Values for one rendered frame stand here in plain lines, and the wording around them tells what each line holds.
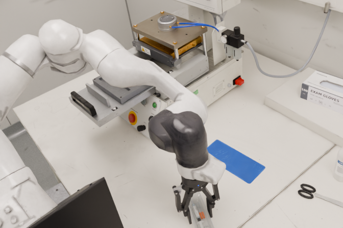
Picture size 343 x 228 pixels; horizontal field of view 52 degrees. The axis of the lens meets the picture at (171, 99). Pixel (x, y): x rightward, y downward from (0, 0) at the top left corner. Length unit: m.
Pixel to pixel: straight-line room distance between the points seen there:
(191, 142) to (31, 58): 0.52
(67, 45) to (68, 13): 1.79
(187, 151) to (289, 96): 0.78
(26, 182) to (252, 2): 1.33
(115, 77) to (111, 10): 1.97
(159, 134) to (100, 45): 0.31
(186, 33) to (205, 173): 0.64
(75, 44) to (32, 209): 0.45
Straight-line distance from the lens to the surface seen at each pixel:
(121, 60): 1.00
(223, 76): 1.56
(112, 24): 2.98
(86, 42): 1.05
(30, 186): 1.05
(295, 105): 1.52
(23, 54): 1.09
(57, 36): 1.01
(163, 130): 0.91
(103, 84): 1.40
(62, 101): 1.83
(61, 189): 1.41
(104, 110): 1.31
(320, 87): 1.51
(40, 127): 1.72
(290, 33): 1.77
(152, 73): 1.02
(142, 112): 1.47
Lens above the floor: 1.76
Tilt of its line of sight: 38 degrees down
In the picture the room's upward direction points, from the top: 9 degrees counter-clockwise
